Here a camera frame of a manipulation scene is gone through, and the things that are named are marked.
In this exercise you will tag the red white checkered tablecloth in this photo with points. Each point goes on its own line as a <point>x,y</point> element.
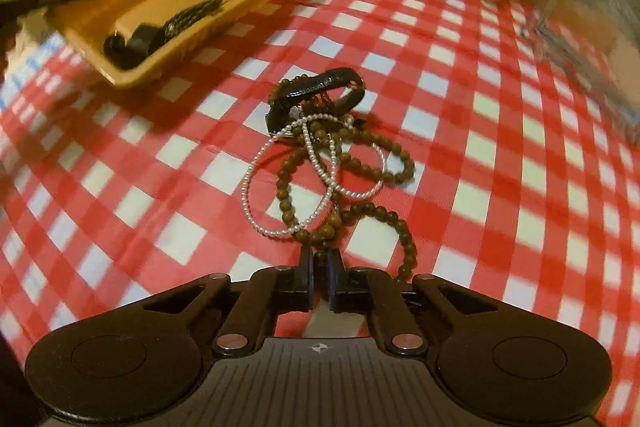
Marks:
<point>150,187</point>

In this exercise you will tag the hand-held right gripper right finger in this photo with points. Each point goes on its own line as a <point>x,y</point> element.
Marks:
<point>335,281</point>

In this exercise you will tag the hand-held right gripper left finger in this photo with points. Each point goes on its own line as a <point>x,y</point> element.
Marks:
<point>306,279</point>

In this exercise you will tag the black bangle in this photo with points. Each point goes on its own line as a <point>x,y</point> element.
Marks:
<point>320,88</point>

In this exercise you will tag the glass picture frame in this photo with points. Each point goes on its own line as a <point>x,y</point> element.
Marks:
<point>590,27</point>

